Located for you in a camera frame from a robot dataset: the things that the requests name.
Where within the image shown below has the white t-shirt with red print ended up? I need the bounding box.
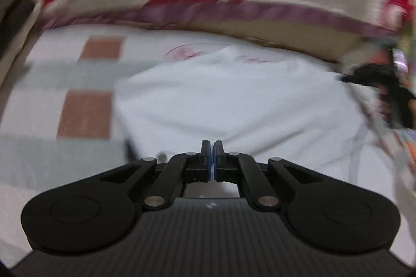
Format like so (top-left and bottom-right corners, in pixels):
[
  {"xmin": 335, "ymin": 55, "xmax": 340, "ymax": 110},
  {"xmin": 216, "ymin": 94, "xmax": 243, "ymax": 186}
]
[{"xmin": 112, "ymin": 45, "xmax": 404, "ymax": 200}]

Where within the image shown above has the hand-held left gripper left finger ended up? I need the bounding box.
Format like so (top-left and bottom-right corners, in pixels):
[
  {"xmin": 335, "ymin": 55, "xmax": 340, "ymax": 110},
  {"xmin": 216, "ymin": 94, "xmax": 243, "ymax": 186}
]
[{"xmin": 99, "ymin": 140, "xmax": 212, "ymax": 212}]

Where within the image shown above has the checkered white orange grey bedsheet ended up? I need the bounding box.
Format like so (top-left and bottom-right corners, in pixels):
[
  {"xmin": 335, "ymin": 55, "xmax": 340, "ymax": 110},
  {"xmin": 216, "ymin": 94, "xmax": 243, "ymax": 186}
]
[{"xmin": 0, "ymin": 25, "xmax": 416, "ymax": 266}]

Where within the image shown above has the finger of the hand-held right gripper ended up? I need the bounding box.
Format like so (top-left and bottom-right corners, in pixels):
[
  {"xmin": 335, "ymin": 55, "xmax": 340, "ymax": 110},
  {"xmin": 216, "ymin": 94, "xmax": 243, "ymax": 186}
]
[{"xmin": 340, "ymin": 64, "xmax": 395, "ymax": 87}]

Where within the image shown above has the colourful printed cloth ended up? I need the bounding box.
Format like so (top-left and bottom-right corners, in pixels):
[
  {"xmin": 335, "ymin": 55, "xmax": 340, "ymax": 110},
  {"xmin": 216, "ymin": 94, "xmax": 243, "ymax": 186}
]
[{"xmin": 388, "ymin": 0, "xmax": 416, "ymax": 76}]

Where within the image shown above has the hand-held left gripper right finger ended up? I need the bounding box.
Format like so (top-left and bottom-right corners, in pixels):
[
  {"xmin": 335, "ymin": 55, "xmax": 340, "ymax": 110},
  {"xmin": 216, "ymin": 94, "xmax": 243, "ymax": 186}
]
[{"xmin": 212, "ymin": 140, "xmax": 323, "ymax": 212}]

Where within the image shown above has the beige bed frame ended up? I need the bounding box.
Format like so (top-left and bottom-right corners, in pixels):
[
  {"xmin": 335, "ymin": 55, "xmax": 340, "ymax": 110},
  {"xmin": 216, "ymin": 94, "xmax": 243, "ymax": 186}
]
[{"xmin": 0, "ymin": 0, "xmax": 44, "ymax": 87}]

